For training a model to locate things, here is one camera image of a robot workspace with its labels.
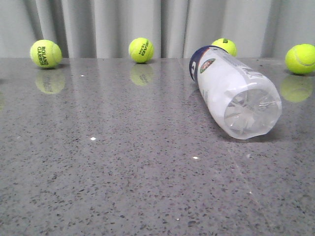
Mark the Wilson yellow tennis ball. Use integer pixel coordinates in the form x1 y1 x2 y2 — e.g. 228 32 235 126
212 38 237 57

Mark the plain yellow tennis ball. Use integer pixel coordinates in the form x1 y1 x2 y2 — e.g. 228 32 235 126
285 44 315 74

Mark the Head Team yellow tennis ball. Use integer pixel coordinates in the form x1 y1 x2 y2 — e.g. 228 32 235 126
128 37 154 63

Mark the Roland Garros yellow tennis ball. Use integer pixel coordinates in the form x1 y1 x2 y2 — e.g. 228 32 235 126
30 39 63 68

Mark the grey pleated curtain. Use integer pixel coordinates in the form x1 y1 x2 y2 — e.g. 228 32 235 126
0 0 315 58

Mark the white plastic tennis ball can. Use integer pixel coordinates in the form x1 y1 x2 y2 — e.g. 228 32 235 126
189 45 282 140

